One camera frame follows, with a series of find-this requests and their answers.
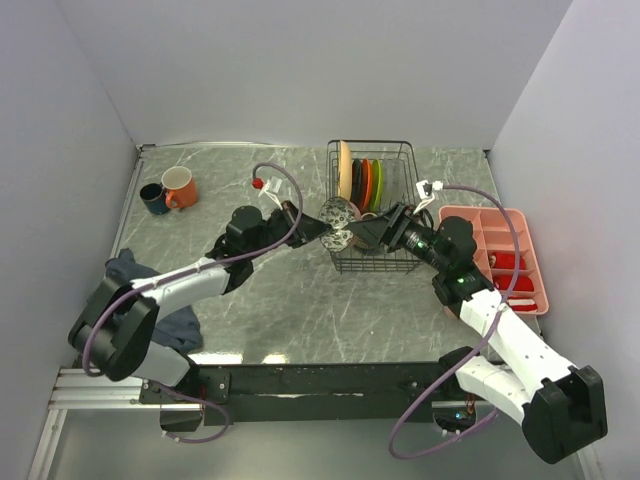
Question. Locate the pink divided tray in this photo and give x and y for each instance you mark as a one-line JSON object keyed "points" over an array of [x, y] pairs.
{"points": [[504, 232]]}

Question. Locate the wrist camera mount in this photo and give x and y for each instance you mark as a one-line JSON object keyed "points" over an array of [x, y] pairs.
{"points": [[267, 193], [427, 193]]}

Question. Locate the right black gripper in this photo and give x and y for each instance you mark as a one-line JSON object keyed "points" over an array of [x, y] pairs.
{"points": [[389, 228]]}

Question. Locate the orange mug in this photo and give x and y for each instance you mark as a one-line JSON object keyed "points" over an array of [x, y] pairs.
{"points": [[179, 184]]}

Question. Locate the black wire dish rack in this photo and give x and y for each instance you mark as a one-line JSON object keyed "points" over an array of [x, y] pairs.
{"points": [[353, 260]]}

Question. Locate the orange plate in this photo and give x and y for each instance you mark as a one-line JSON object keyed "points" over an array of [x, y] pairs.
{"points": [[366, 185]]}

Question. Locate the black plate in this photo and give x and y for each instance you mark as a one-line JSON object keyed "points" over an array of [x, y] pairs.
{"points": [[359, 178]]}

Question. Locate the pink patterned bowl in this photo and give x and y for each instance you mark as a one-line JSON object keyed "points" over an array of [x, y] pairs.
{"points": [[338, 213]]}

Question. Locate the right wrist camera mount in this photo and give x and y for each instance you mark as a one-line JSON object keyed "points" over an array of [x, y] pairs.
{"points": [[427, 193]]}

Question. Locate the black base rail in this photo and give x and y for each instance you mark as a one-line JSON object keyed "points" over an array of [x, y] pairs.
{"points": [[309, 392]]}

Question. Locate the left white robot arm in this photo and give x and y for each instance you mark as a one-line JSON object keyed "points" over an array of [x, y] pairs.
{"points": [[114, 331]]}

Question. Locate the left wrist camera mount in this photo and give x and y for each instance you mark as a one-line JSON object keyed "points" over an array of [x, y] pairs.
{"points": [[267, 193]]}

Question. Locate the beige plate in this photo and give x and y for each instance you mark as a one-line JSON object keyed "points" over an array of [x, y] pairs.
{"points": [[344, 170]]}

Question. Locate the red item in tray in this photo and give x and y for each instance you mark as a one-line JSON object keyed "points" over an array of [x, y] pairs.
{"points": [[506, 261], [524, 297]]}

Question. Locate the blue cloth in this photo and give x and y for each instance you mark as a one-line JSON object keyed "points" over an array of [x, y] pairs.
{"points": [[180, 330]]}

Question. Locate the green plate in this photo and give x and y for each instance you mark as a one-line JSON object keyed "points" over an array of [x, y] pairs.
{"points": [[378, 185]]}

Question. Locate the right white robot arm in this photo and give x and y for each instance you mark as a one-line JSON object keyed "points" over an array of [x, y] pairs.
{"points": [[560, 407]]}

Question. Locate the dark blue mug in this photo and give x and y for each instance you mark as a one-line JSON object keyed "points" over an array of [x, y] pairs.
{"points": [[153, 196]]}

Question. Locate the dark brown patterned bowl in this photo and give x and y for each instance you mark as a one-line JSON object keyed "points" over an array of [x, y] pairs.
{"points": [[364, 238]]}

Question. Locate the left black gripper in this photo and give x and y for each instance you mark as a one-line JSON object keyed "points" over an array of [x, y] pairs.
{"points": [[310, 227]]}

